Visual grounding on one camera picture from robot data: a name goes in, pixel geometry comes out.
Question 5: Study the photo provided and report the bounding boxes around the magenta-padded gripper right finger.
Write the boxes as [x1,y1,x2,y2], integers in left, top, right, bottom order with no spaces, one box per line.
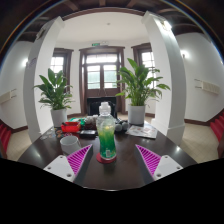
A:
[134,143,184,184]

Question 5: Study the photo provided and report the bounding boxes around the potted plant in white pot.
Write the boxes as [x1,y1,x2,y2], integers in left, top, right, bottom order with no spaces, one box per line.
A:
[115,58,171,126]
[33,68,75,128]

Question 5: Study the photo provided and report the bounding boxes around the black chair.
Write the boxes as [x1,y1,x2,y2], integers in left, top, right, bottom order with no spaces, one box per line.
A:
[87,96,118,118]

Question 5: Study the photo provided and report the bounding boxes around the clear bottle with green drink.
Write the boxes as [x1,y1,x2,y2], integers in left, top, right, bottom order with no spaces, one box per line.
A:
[95,101,118,161]

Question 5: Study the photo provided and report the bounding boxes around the red box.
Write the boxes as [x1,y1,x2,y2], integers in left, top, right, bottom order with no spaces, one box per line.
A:
[60,121,82,134]

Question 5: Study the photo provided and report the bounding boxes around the dark framed window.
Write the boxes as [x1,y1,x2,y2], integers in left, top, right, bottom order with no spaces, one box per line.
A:
[131,43,157,101]
[49,48,74,103]

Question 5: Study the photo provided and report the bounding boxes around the flat black case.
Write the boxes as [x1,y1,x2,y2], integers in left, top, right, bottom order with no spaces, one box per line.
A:
[79,129,98,139]

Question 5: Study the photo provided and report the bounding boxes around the printed paper sheet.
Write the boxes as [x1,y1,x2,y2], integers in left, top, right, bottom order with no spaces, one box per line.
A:
[125,123,158,140]

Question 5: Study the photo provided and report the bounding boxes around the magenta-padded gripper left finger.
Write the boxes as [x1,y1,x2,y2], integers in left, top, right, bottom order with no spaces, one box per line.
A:
[43,143,94,186]

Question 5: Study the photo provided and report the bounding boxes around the white cup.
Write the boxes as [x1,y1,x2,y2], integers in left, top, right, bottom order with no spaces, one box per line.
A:
[59,135,83,156]

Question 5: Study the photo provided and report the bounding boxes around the dark wooden glazed door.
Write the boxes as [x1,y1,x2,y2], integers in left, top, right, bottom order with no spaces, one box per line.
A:
[79,46,126,114]

